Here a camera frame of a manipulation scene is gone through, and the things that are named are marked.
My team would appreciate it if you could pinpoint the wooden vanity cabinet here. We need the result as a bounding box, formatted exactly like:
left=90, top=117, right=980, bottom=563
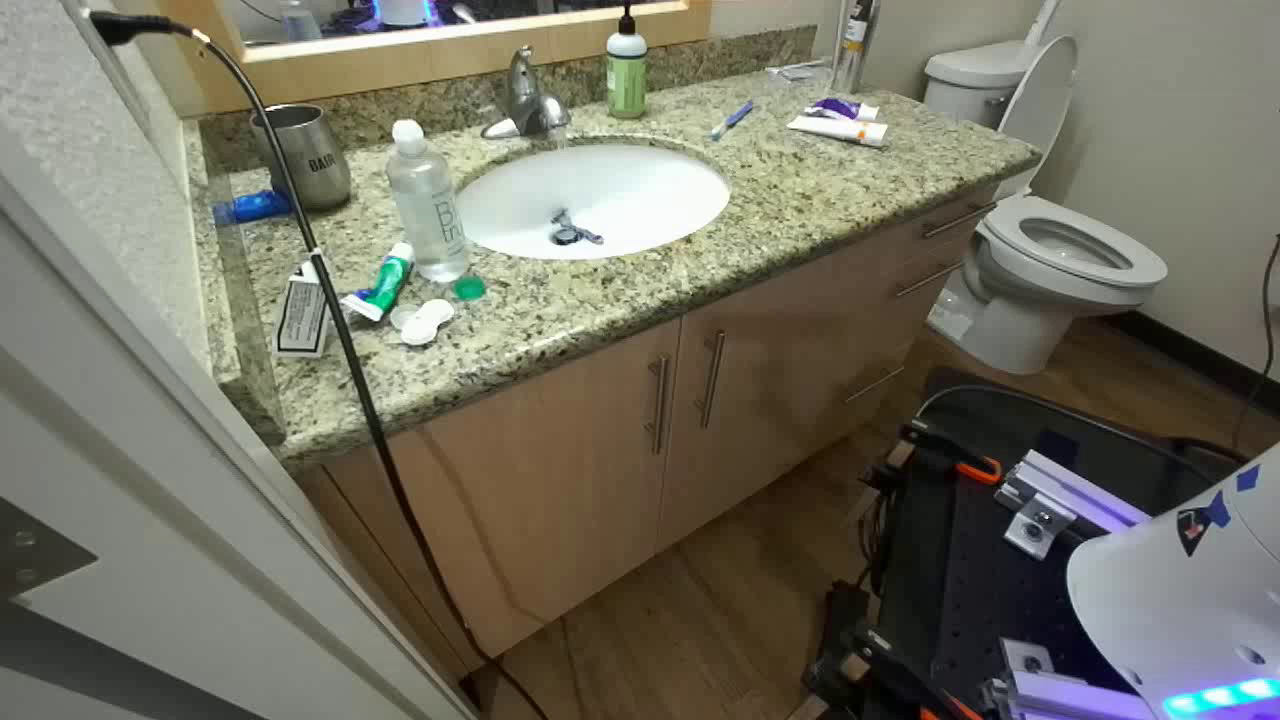
left=298, top=188, right=993, bottom=675

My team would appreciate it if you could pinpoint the white door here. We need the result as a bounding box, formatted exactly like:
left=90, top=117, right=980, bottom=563
left=3, top=152, right=470, bottom=720

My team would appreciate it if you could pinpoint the blue white toothbrush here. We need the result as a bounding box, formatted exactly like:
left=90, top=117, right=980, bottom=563
left=706, top=99, right=754, bottom=141

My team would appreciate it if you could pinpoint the tall spray bottle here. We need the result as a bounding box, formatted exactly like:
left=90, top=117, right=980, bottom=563
left=833, top=0, right=879, bottom=90

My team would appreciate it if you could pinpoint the blue object behind cup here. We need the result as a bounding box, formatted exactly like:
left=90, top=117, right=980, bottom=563
left=213, top=190, right=290, bottom=222

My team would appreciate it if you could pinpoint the wood framed mirror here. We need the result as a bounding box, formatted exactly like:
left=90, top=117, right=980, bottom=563
left=143, top=0, right=713, bottom=119

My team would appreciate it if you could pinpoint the white toilet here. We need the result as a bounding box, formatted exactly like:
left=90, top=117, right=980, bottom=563
left=922, top=0, right=1169, bottom=377

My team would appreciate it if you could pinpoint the white toothpaste box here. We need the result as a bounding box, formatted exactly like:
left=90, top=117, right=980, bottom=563
left=792, top=94, right=886, bottom=148

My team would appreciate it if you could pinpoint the white oval sink basin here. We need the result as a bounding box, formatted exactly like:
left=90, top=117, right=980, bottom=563
left=459, top=141, right=731, bottom=260

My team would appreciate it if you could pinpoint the clear plastic water bottle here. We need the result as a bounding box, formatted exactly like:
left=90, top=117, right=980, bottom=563
left=388, top=119, right=469, bottom=284

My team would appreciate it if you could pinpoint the green white toothpaste tube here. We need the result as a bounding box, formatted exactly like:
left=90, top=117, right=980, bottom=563
left=344, top=243, right=415, bottom=324

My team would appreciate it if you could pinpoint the green bottle cap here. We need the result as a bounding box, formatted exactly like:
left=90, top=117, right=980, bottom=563
left=453, top=277, right=487, bottom=305

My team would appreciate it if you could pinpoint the black robot cart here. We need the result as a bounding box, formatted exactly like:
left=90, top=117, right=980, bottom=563
left=802, top=366, right=1242, bottom=720

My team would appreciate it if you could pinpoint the black power cable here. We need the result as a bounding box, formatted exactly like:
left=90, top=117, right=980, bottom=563
left=84, top=9, right=551, bottom=720

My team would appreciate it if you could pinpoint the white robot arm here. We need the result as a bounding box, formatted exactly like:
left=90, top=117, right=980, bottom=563
left=1066, top=443, right=1280, bottom=720

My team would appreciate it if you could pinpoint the gray metal cup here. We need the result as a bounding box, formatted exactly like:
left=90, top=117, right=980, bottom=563
left=250, top=104, right=352, bottom=213

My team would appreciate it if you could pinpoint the small gray white box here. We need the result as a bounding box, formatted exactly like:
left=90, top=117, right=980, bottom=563
left=275, top=265, right=328, bottom=359

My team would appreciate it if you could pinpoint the chrome sink faucet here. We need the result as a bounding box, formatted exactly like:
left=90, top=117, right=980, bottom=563
left=484, top=49, right=572, bottom=141

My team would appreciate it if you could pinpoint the green soap pump bottle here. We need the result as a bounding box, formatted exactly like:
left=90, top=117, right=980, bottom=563
left=603, top=12, right=646, bottom=119

